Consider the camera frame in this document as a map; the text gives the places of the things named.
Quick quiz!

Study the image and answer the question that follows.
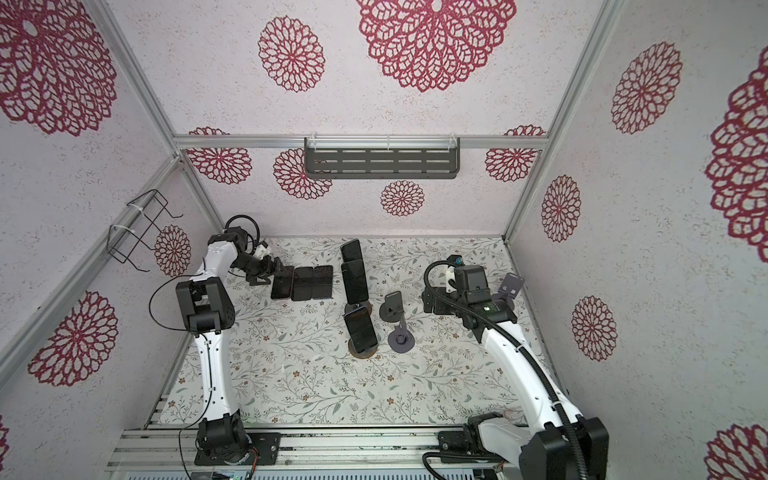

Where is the grey round stand right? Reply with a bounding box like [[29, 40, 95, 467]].
[[497, 273, 524, 301]]

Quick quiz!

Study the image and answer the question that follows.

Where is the black wire wall rack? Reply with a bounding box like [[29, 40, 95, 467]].
[[104, 189, 183, 273]]

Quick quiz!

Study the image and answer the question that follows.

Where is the grey stand middle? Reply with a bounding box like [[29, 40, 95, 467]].
[[379, 291, 404, 323]]

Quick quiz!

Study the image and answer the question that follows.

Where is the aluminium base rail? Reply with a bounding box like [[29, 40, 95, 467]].
[[105, 425, 601, 473]]

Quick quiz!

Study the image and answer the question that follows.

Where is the tall black phone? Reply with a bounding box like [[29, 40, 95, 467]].
[[341, 259, 369, 304]]

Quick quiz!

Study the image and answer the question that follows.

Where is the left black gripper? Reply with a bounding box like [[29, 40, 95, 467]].
[[232, 252, 287, 286]]

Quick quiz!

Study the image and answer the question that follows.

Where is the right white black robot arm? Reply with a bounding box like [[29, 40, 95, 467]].
[[422, 255, 609, 479]]

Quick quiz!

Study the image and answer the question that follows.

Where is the wooden round stand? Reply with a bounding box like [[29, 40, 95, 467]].
[[347, 340, 378, 359]]

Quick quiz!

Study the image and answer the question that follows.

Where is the purple case phone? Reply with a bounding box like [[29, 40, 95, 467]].
[[270, 266, 294, 300]]

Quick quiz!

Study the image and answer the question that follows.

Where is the grey slotted wall shelf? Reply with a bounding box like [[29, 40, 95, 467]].
[[304, 137, 461, 180]]

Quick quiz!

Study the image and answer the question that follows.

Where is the blue case phone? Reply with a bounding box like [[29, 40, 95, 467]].
[[311, 265, 333, 300]]

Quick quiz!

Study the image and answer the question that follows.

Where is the front phone on wooden stand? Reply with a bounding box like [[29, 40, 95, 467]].
[[344, 305, 378, 351]]

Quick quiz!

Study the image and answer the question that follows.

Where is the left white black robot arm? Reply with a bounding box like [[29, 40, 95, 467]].
[[155, 214, 281, 467]]

